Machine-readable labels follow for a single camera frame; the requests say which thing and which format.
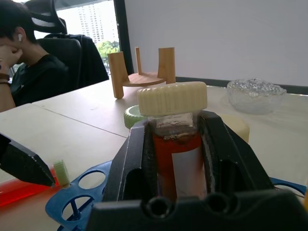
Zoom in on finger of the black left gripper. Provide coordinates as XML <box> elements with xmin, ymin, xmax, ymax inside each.
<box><xmin>0</xmin><ymin>133</ymin><xmax>56</xmax><ymax>187</ymax></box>

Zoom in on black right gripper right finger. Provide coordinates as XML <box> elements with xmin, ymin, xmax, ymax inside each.
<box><xmin>198</xmin><ymin>111</ymin><xmax>275</xmax><ymax>194</ymax></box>

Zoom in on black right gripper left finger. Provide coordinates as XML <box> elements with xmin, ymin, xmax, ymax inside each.
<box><xmin>103</xmin><ymin>119</ymin><xmax>160</xmax><ymax>202</ymax></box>

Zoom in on red test tube green cap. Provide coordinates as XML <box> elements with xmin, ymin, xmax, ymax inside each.
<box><xmin>0</xmin><ymin>159</ymin><xmax>72</xmax><ymax>207</ymax></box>

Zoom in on red test tube cream cap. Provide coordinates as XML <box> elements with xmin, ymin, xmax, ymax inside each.
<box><xmin>137</xmin><ymin>81</ymin><xmax>209</xmax><ymax>201</ymax></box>

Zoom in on blue test tube rack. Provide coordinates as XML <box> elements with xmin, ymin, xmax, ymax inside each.
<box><xmin>45</xmin><ymin>160</ymin><xmax>308</xmax><ymax>231</ymax></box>

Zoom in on yellow test tube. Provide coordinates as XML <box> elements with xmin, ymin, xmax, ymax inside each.
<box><xmin>301</xmin><ymin>185</ymin><xmax>308</xmax><ymax>212</ymax></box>

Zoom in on person's hand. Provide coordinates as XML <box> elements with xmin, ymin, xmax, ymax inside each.
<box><xmin>0</xmin><ymin>44</ymin><xmax>23</xmax><ymax>74</ymax></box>

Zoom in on cream round lid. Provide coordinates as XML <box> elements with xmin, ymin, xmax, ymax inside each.
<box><xmin>219</xmin><ymin>114</ymin><xmax>251</xmax><ymax>145</ymax></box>

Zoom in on green bottle cap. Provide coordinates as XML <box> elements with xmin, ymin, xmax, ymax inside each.
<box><xmin>123</xmin><ymin>105</ymin><xmax>148</xmax><ymax>131</ymax></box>

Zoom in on clear glass bowl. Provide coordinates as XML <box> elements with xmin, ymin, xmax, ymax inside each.
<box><xmin>226</xmin><ymin>77</ymin><xmax>288</xmax><ymax>115</ymax></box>

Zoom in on wooden stand with posts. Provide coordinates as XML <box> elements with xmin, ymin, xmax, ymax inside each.
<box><xmin>107</xmin><ymin>46</ymin><xmax>177</xmax><ymax>100</ymax></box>

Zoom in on person in black shirt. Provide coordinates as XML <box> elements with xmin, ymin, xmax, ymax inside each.
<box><xmin>0</xmin><ymin>0</ymin><xmax>71</xmax><ymax>114</ymax></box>

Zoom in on black office chair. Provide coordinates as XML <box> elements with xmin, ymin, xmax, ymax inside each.
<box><xmin>24</xmin><ymin>0</ymin><xmax>110</xmax><ymax>91</ymax></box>

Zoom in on dark wrist bracelets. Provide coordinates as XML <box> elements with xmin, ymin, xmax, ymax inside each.
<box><xmin>0</xmin><ymin>72</ymin><xmax>12</xmax><ymax>86</ymax></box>

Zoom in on black window post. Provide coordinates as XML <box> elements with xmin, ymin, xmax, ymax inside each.
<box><xmin>113</xmin><ymin>0</ymin><xmax>134</xmax><ymax>76</ymax></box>

